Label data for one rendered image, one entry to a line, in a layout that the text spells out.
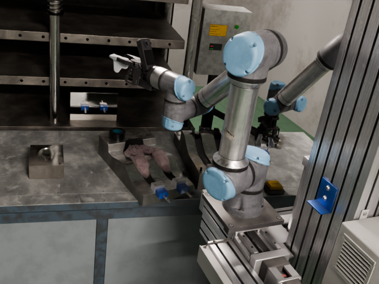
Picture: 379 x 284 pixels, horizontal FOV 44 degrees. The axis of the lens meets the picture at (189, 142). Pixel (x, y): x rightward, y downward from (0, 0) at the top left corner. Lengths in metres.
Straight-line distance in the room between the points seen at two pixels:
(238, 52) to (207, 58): 1.58
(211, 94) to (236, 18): 1.32
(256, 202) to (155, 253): 0.85
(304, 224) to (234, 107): 0.49
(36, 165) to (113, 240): 0.49
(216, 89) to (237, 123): 0.23
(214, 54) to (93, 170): 1.09
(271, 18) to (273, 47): 4.42
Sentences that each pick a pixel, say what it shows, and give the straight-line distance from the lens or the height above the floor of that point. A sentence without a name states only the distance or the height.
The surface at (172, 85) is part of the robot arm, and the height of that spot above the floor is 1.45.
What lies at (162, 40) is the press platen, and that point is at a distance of 2.73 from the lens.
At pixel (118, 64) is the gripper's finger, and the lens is 1.73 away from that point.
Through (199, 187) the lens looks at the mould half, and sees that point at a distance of 2.21.
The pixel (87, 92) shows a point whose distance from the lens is 2.77.
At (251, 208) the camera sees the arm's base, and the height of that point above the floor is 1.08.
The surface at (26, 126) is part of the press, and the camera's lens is 2.75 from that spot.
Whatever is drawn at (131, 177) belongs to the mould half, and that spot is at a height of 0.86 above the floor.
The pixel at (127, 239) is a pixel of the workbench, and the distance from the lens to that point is 2.28.
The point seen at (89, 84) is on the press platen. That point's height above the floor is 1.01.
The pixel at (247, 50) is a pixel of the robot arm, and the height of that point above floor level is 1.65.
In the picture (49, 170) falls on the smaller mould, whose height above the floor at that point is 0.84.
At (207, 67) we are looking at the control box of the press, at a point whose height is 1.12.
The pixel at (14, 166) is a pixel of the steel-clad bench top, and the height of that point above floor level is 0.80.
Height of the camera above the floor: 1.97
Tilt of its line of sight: 26 degrees down
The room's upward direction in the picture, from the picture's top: 8 degrees clockwise
